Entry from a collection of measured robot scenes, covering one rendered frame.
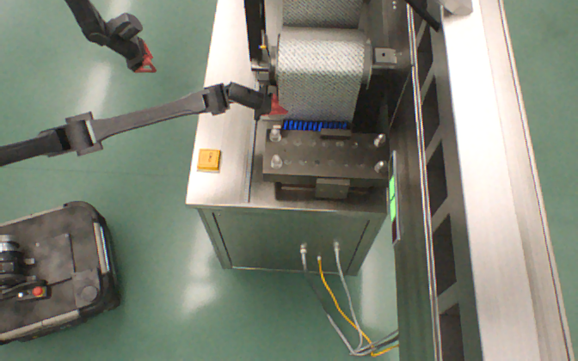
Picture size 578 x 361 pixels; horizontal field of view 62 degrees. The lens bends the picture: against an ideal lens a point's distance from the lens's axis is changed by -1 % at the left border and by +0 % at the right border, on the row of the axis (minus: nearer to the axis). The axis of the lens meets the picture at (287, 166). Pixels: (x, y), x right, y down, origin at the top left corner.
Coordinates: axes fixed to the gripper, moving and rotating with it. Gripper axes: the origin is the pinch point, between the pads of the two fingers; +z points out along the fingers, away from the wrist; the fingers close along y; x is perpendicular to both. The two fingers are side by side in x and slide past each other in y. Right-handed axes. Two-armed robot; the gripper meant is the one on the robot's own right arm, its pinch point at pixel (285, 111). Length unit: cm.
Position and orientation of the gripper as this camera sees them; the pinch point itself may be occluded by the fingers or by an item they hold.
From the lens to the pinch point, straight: 153.7
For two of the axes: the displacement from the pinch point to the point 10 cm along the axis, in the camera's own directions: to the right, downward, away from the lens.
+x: 5.2, -3.6, -7.7
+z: 8.5, 2.7, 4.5
